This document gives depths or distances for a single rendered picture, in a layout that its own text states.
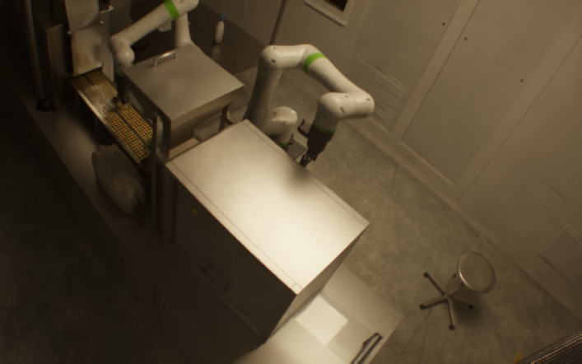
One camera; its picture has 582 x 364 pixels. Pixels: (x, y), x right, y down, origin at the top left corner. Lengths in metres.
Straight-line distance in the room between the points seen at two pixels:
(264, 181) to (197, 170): 0.25
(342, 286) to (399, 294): 1.19
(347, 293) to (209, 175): 0.91
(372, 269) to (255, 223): 1.85
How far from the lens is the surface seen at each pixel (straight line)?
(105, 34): 2.56
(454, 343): 3.26
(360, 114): 1.56
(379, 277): 3.15
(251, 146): 1.64
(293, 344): 1.84
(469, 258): 3.08
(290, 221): 1.45
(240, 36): 3.57
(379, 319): 2.04
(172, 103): 1.49
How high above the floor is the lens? 2.49
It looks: 46 degrees down
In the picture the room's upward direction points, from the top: 23 degrees clockwise
